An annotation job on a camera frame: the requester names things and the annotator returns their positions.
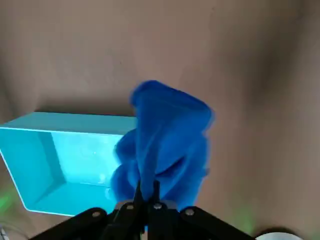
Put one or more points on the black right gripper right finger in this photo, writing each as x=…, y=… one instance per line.
x=187, y=225

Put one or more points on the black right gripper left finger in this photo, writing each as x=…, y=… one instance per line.
x=100, y=225

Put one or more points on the blue square rag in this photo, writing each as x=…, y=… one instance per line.
x=170, y=130

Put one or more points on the cyan plastic box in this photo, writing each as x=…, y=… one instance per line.
x=37, y=160

